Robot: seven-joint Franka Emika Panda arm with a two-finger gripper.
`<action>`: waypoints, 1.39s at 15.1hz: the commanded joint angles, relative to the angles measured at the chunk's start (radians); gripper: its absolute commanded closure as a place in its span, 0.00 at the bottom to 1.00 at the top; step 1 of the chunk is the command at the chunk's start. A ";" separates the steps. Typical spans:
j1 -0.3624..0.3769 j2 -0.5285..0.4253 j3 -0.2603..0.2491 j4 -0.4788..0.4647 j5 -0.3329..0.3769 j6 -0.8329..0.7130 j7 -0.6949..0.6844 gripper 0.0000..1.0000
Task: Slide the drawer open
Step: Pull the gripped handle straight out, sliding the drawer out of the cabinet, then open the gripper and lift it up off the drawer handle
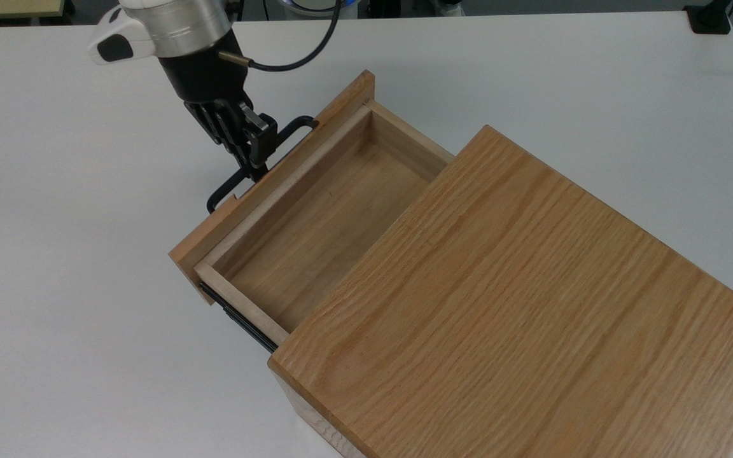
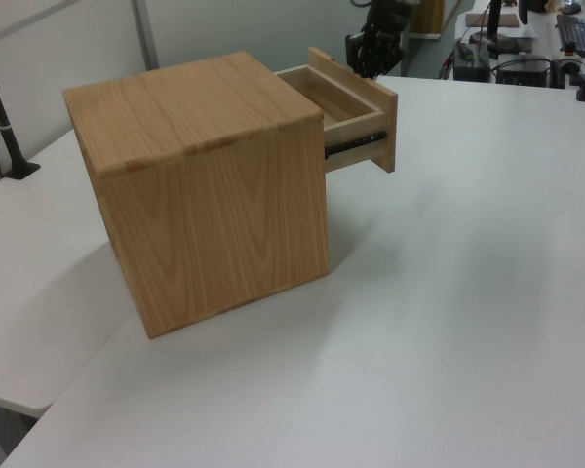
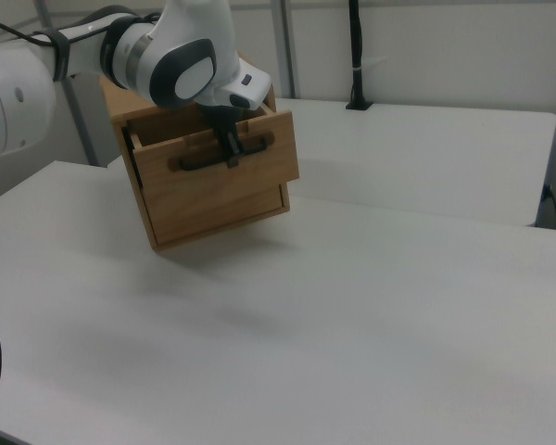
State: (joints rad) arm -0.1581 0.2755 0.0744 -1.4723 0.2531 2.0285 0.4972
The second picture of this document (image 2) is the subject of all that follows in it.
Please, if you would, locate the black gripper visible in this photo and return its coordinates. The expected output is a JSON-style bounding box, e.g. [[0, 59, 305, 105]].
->
[[345, 0, 414, 70]]

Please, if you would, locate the wooden drawer with bar handle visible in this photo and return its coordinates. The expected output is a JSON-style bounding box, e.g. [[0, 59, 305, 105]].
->
[[272, 46, 400, 176]]

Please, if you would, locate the black metal drawer slide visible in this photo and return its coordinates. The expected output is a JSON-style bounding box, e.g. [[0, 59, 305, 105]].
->
[[324, 130, 388, 160]]

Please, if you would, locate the wooden drawer cabinet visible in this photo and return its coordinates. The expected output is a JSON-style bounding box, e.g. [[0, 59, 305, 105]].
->
[[61, 50, 332, 341]]

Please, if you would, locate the wooden background cabinet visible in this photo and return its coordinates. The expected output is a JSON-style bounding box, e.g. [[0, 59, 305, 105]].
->
[[409, 0, 446, 39]]

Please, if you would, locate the black electronics box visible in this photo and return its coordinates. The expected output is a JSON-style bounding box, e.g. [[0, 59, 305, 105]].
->
[[453, 40, 491, 82], [495, 57, 553, 88]]

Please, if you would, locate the brown desk mat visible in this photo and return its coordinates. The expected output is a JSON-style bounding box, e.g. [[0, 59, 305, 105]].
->
[[464, 13, 519, 29]]

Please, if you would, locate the black desk stand with base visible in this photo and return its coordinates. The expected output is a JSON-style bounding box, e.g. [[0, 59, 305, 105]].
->
[[469, 0, 521, 56]]

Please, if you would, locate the black computer keyboard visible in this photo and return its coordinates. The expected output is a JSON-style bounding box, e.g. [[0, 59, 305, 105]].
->
[[555, 13, 585, 58]]

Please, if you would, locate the grey partition post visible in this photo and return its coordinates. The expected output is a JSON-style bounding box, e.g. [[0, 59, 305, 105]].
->
[[129, 0, 159, 73]]

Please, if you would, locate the black pole camera stand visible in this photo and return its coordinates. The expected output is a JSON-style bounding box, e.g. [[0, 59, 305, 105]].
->
[[0, 41, 42, 179]]

